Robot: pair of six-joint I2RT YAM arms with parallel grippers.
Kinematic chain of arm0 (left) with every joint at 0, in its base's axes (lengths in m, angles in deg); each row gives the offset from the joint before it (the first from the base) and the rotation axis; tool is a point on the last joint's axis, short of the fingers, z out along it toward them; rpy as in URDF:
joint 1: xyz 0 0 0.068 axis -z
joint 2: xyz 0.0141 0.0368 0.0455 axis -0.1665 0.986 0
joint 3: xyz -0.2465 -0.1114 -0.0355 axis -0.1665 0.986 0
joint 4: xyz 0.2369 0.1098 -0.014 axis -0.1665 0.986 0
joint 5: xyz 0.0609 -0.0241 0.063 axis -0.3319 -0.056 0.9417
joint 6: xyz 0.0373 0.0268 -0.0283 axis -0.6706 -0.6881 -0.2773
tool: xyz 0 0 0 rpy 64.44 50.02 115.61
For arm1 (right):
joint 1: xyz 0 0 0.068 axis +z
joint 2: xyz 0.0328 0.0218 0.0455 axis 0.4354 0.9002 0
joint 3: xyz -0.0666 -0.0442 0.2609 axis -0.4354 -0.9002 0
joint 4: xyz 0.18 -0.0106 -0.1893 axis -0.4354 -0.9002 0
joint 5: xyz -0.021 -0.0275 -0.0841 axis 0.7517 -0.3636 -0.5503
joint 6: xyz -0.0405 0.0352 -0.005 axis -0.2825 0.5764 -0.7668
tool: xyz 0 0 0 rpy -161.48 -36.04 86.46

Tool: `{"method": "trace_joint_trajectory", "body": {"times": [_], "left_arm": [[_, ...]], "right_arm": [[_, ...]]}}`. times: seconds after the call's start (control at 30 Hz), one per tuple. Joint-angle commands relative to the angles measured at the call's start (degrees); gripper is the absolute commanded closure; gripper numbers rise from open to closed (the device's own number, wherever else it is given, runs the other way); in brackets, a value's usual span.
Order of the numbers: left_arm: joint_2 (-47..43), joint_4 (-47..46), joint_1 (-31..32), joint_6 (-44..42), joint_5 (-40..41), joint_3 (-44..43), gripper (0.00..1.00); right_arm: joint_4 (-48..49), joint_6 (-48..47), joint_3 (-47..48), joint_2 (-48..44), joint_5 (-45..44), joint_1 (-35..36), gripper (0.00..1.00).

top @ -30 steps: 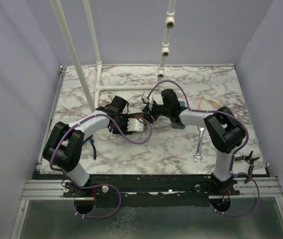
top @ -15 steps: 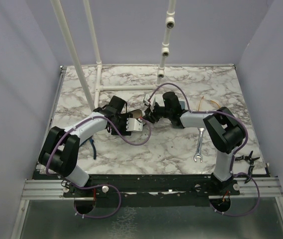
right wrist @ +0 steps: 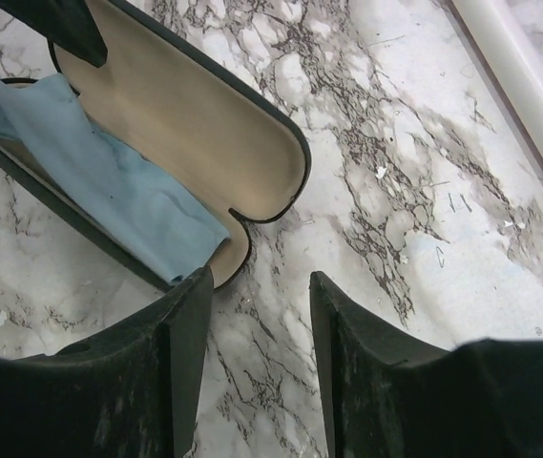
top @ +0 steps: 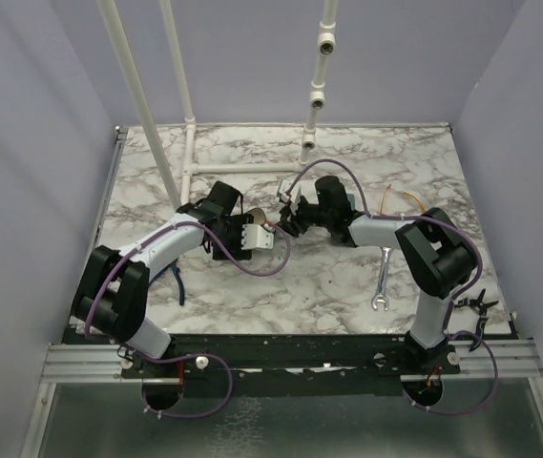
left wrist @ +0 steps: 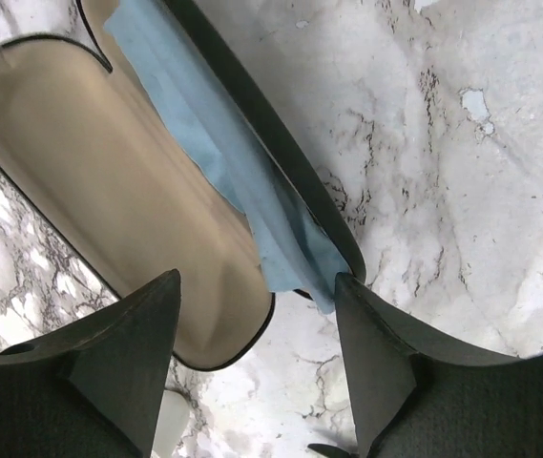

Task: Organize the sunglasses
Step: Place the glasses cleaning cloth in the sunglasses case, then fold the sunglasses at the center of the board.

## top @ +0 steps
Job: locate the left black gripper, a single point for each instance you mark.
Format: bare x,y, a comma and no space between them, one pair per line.
239,221

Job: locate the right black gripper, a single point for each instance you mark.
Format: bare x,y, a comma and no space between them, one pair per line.
293,227

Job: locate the black cylinder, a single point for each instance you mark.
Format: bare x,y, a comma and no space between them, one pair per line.
260,218

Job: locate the blue-grey glasses case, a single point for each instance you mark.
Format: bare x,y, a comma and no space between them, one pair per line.
352,201

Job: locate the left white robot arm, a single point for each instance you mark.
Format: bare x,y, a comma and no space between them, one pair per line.
113,291

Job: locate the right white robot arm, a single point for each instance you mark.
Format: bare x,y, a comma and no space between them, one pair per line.
439,259

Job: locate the orange sunglasses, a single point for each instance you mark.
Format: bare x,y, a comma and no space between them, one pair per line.
403,194

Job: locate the silver wrench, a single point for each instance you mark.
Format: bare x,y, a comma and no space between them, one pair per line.
380,299

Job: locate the black clamp tool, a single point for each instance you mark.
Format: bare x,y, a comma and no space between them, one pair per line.
480,307

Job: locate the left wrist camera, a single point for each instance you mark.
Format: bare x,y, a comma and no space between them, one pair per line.
254,236

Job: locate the blue-handled pliers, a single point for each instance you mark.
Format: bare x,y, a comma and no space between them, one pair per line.
181,289

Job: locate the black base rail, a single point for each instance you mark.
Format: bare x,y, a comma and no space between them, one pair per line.
211,366

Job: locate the white PVC pipe frame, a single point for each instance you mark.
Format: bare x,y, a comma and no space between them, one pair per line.
178,193

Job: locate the aluminium extrusion rail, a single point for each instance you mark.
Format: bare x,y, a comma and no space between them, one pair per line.
81,364

